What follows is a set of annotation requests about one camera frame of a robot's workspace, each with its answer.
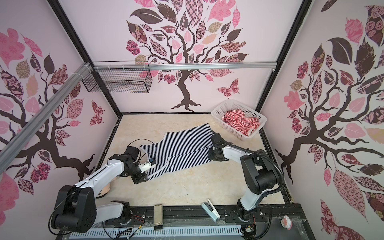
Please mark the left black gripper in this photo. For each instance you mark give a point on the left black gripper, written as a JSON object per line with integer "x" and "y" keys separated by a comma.
{"x": 139, "y": 179}

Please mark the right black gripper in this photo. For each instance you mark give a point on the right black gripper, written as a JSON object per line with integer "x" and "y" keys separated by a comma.
{"x": 210, "y": 156}

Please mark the navy white striped tank top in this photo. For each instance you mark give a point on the navy white striped tank top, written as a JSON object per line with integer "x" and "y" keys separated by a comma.
{"x": 180, "y": 150}

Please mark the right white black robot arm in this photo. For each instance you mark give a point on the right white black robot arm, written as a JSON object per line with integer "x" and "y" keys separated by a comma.
{"x": 262, "y": 175}

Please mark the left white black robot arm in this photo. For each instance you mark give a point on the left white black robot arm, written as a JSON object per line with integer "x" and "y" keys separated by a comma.
{"x": 75, "y": 209}

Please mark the red white striped tank top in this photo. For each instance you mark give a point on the red white striped tank top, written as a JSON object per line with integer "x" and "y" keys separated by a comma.
{"x": 237, "y": 120}

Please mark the plush doll striped hat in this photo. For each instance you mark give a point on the plush doll striped hat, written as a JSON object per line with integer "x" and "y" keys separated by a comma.
{"x": 105, "y": 190}

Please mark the white plastic laundry basket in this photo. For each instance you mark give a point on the white plastic laundry basket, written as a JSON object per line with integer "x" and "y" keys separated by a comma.
{"x": 219, "y": 111}

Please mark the grey rectangular block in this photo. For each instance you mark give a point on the grey rectangular block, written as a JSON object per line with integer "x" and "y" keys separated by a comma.
{"x": 158, "y": 217}

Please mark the white stapler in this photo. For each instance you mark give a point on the white stapler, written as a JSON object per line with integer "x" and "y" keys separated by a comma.
{"x": 210, "y": 209}

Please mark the pink white small toy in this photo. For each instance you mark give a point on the pink white small toy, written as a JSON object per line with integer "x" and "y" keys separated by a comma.
{"x": 286, "y": 222}

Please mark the silver rear aluminium bar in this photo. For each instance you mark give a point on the silver rear aluminium bar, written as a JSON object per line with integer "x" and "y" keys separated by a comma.
{"x": 199, "y": 66}

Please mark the silver aluminium bar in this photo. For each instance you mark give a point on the silver aluminium bar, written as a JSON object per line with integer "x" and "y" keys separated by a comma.
{"x": 199, "y": 66}
{"x": 12, "y": 149}

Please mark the silver left aluminium bar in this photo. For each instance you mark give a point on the silver left aluminium bar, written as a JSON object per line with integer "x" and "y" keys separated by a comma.
{"x": 12, "y": 149}

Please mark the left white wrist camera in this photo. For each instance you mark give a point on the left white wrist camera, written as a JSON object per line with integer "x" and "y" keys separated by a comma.
{"x": 151, "y": 163}

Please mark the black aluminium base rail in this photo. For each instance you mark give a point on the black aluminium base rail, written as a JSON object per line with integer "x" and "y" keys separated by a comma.
{"x": 228, "y": 213}

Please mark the white slotted cable duct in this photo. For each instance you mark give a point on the white slotted cable duct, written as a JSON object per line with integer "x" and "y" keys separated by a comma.
{"x": 165, "y": 233}

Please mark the black wire mesh basket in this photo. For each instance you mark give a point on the black wire mesh basket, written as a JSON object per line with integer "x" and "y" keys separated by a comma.
{"x": 119, "y": 77}

